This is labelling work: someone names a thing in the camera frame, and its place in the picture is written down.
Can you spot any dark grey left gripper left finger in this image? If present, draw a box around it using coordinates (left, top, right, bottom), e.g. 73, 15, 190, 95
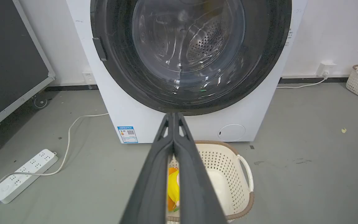
119, 113, 175, 224

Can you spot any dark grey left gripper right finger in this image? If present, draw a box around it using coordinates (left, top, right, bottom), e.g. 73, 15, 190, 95
173, 112, 227, 224

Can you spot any white front-load washing machine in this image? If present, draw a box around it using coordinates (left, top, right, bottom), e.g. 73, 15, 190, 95
66, 0, 308, 144

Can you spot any round dark washing machine door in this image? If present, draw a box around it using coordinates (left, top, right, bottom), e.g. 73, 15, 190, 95
90, 0, 292, 116

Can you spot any yellow orange cloth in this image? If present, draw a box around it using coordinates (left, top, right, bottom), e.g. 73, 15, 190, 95
167, 167, 180, 213

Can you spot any white perforated laundry basket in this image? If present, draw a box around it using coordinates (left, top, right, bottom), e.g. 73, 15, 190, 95
166, 140, 255, 223

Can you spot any white power strip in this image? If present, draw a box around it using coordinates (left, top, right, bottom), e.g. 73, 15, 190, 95
0, 149, 59, 204

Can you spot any black caster wheel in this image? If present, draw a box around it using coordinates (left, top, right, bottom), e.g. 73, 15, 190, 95
32, 93, 48, 110

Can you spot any white power strip cable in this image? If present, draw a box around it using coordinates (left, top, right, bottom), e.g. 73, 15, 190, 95
0, 113, 109, 224

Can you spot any white wall socket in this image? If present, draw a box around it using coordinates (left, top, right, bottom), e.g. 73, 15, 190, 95
82, 70, 96, 85

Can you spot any white wall plug with cable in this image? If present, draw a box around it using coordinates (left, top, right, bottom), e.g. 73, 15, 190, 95
276, 75, 328, 89

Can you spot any white wall power adapter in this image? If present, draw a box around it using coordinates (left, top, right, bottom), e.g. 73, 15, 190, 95
316, 61, 337, 78

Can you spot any black board with grey frame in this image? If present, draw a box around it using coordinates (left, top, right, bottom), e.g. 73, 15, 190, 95
0, 0, 56, 139

